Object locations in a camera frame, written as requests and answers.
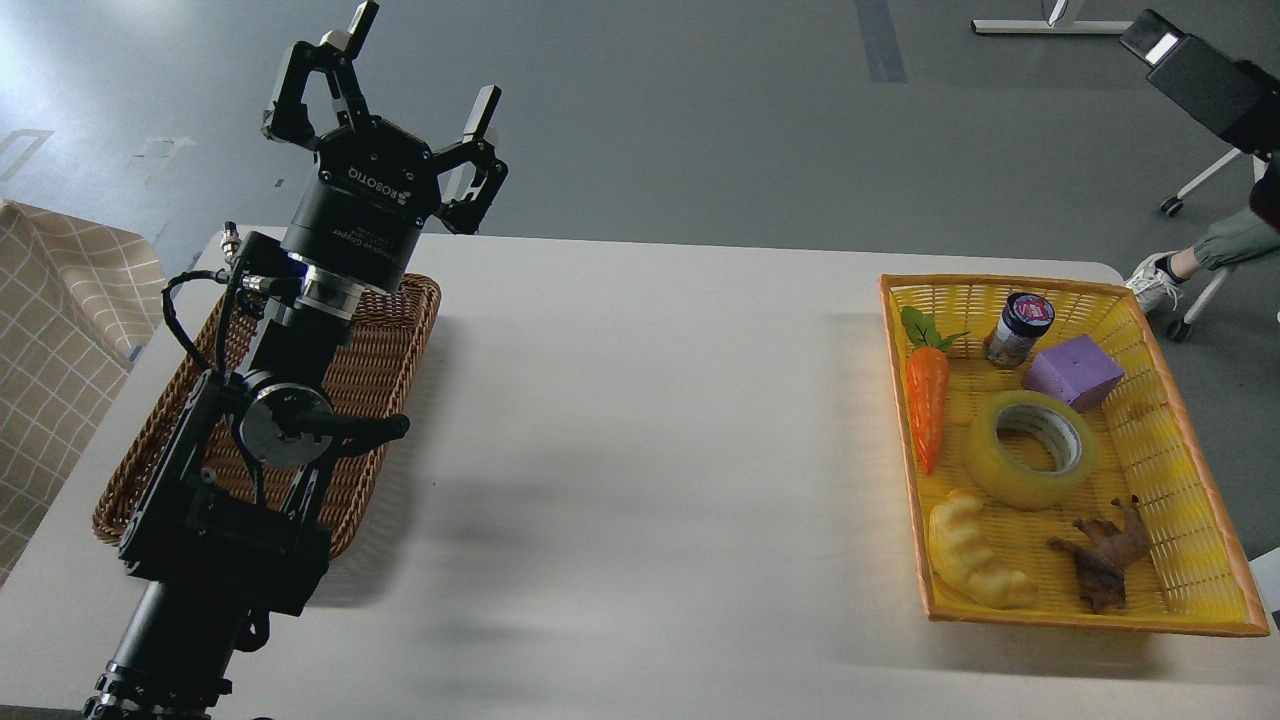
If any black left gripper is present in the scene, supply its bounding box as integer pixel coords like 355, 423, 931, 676
262, 0, 509, 293

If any yellow tape roll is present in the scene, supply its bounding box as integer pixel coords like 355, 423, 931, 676
963, 389, 1100, 511

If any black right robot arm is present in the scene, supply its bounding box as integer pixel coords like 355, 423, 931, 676
1120, 9, 1279, 161

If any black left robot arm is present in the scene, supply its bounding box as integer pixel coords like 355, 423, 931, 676
83, 1, 508, 719

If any brown wicker basket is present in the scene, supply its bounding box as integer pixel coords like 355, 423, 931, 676
92, 273, 442, 559

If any beige checkered cloth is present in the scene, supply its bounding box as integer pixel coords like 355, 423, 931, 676
1, 200, 165, 577

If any orange toy carrot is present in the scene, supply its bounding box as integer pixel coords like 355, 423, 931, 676
899, 306, 968, 475

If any small dark jar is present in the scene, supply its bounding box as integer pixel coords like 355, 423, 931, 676
984, 292, 1056, 370

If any white stand base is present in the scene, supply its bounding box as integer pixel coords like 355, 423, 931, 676
970, 1, 1132, 36

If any yellow toy croissant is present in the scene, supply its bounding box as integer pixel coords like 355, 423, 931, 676
925, 489, 1037, 610

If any purple foam block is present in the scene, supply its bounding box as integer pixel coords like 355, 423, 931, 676
1021, 334, 1126, 414

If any brown toy animal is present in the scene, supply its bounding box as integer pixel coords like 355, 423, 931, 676
1047, 495, 1152, 614

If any person in grey clothes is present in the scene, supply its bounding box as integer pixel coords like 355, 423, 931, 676
1125, 152, 1279, 313

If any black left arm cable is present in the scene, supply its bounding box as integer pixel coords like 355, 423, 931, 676
160, 270, 266, 501

